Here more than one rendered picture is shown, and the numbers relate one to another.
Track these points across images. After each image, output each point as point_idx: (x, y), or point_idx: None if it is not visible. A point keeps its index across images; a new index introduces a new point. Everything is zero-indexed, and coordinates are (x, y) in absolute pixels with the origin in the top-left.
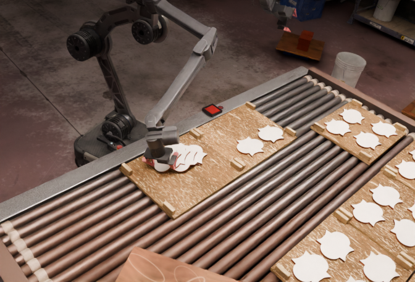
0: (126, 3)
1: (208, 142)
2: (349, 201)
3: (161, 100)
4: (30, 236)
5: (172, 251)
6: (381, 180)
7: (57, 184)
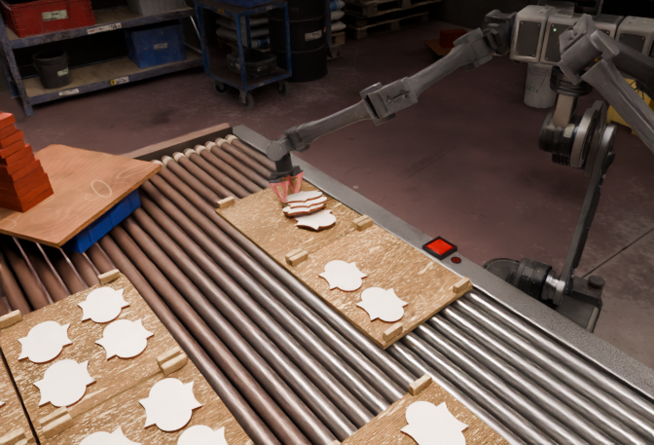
0: None
1: (349, 237)
2: (204, 386)
3: (315, 121)
4: (217, 147)
5: (176, 212)
6: None
7: None
